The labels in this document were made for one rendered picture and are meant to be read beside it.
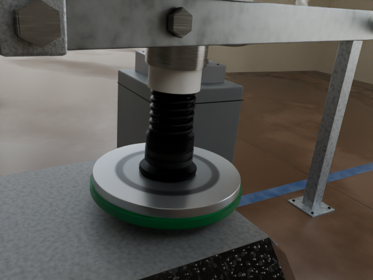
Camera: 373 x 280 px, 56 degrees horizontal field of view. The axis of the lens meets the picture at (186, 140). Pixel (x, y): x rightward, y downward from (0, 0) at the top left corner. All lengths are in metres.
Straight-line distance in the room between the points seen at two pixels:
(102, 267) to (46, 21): 0.27
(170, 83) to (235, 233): 0.22
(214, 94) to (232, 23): 0.97
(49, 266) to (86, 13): 0.27
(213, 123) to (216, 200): 1.00
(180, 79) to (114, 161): 0.17
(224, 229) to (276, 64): 7.09
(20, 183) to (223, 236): 0.33
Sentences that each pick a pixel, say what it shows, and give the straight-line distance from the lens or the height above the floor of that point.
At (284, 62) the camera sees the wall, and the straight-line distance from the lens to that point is 7.68.
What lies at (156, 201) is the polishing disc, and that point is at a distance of 0.43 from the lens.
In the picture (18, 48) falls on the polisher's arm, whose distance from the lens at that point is 0.29.
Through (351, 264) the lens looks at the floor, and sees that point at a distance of 1.95.
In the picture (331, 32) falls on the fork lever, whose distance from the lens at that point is 0.62.
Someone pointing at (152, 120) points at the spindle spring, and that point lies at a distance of 0.47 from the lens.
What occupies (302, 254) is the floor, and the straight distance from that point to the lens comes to 1.89.
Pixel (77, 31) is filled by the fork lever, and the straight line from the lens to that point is 0.33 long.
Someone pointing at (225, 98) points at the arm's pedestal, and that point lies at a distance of 1.43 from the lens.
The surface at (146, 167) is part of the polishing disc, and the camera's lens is 0.50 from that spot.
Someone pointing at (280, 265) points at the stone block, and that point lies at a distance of 0.51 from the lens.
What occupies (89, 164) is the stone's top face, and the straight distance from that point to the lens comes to 0.66.
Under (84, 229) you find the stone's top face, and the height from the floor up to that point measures 0.80.
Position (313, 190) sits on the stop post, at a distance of 2.24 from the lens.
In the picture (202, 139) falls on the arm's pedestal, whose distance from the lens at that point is 1.43.
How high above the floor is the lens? 1.08
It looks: 21 degrees down
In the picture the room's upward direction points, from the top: 5 degrees clockwise
